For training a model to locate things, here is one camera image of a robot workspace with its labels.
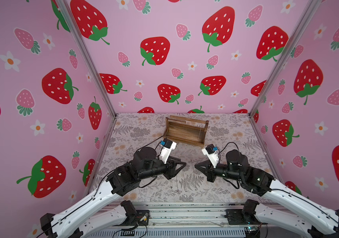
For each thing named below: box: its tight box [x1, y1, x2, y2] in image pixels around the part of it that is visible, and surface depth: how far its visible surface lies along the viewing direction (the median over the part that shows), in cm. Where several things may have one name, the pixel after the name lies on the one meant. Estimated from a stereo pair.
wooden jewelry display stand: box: [163, 115, 210, 148], surface depth 110 cm
